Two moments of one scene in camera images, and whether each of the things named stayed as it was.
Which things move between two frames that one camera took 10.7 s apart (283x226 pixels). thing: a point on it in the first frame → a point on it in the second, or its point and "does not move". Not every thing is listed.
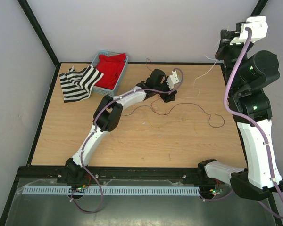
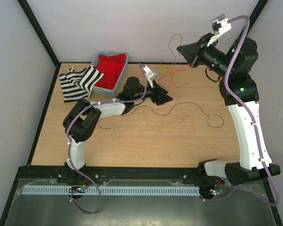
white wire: x=206 y=74 → x=169 y=116
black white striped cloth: x=77 y=84 does not move
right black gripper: x=227 y=37 → x=197 y=50
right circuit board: x=215 y=191 does not move
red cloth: x=111 y=67 does not move
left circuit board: x=77 y=189 does not move
